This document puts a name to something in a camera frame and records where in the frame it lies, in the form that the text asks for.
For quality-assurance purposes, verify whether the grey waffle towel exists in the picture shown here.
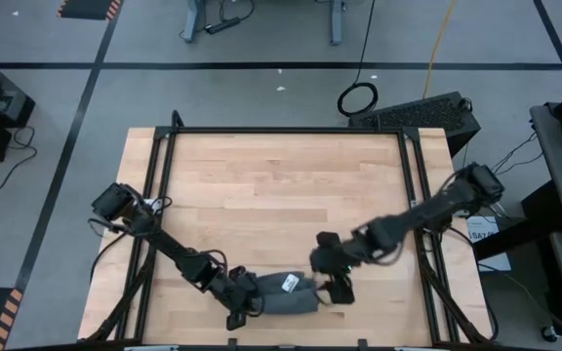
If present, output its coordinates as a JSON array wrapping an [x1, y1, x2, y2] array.
[[250, 270, 322, 316]]

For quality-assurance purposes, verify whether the white towel tag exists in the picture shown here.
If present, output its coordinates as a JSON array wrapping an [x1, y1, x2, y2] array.
[[281, 273, 301, 293]]

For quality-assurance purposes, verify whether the black power strip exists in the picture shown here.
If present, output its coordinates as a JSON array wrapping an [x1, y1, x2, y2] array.
[[204, 17, 241, 36]]

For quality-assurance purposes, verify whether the black coiled cable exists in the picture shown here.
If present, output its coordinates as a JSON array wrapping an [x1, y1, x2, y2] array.
[[336, 0, 381, 119]]

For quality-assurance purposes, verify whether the white paper sheet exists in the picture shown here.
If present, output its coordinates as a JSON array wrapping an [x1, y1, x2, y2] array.
[[465, 215, 512, 273]]

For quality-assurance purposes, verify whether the black aluminium table frame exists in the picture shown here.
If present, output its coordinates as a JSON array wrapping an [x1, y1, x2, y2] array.
[[85, 109, 501, 351]]

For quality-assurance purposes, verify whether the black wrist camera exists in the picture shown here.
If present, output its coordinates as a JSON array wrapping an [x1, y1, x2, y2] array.
[[228, 265, 258, 293], [314, 230, 341, 249]]

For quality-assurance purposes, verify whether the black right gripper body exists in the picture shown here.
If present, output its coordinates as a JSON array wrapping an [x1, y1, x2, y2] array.
[[308, 237, 366, 280]]

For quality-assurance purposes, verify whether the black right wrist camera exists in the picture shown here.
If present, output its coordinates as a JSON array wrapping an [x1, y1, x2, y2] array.
[[314, 230, 341, 249]]

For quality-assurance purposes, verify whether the yellow hanging cable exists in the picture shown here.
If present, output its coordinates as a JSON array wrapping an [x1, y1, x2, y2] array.
[[421, 0, 458, 100]]

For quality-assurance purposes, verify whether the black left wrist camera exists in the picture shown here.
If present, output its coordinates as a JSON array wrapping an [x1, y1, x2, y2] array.
[[228, 265, 258, 293]]

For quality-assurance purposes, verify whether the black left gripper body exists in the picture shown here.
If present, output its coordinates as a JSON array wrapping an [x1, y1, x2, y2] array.
[[207, 280, 265, 318]]

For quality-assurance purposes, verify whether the black computer tower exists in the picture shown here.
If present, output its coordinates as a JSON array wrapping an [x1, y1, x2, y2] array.
[[347, 91, 482, 157]]

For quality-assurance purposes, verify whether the black floor cable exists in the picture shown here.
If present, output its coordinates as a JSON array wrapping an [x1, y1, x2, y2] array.
[[0, 125, 39, 192]]

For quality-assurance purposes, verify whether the grey desk leg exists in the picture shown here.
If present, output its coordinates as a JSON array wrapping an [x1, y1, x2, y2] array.
[[181, 0, 205, 44], [329, 0, 346, 47]]

